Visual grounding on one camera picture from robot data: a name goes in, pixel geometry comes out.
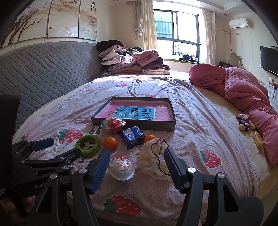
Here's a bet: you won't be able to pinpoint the yellow snack packet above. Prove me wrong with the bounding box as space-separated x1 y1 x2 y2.
252 130 264 150

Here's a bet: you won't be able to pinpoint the cream scrunchie with black cord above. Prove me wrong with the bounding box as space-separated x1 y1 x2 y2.
138 137 174 181

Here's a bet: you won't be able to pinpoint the red toy egg packet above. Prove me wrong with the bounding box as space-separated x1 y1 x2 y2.
102 117 127 133

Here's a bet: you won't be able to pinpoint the white toy egg packet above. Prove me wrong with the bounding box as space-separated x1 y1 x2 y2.
108 155 135 181

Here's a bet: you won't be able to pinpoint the dark clothes on windowsill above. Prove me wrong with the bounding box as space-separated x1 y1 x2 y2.
178 54 199 62

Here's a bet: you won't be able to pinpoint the green fuzzy ring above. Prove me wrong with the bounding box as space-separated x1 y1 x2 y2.
75 134 101 158

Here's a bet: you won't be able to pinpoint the grey quilted headboard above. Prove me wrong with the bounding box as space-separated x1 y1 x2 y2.
0 41 103 133

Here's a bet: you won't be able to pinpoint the blue snack packet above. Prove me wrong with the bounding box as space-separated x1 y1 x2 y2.
117 126 145 150

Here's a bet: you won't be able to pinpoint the cream curtain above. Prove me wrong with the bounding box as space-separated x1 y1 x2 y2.
133 0 158 51
201 7 216 64

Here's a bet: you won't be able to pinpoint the pink quilted blanket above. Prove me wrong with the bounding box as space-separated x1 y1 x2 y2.
189 64 278 165

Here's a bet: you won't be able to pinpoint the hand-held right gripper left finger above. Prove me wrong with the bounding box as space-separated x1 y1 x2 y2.
35 148 111 226

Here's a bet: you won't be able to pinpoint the white air conditioner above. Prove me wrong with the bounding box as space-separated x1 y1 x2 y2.
228 18 252 29

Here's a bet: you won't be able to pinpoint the dark framed window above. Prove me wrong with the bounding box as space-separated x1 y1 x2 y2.
153 10 199 57

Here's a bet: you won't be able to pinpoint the flower wall painting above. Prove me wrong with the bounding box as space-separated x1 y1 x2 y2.
0 0 98 48

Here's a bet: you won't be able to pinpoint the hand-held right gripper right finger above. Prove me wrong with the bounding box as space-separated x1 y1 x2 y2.
164 147 265 226

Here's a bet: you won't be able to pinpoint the shallow cardboard box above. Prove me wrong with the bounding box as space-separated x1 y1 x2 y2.
91 97 176 132

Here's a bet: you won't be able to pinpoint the red and blue toy packets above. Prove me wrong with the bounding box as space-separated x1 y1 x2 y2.
236 113 252 131

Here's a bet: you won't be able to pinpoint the white cabinet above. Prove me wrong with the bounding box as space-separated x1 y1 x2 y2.
264 80 278 100

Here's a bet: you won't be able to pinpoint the cream bed sheet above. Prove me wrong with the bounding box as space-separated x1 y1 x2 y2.
195 87 278 196

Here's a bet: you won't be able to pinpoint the person's left hand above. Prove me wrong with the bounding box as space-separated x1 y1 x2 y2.
0 195 36 218

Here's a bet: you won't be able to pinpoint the black television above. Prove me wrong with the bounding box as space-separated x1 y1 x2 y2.
260 46 278 76

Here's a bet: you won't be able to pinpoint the pile of folded clothes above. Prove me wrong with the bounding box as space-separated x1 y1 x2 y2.
96 40 171 75

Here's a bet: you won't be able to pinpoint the orange tangerine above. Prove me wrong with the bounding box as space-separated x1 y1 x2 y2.
143 135 157 144
103 137 118 151

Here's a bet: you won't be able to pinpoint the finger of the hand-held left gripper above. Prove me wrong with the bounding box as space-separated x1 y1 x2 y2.
21 147 81 172
12 137 55 160

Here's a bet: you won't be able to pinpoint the strawberry printed bedsheet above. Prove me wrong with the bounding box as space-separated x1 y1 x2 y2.
12 74 261 226

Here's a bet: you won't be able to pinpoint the white curved chair back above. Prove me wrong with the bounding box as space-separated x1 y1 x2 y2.
227 52 244 69

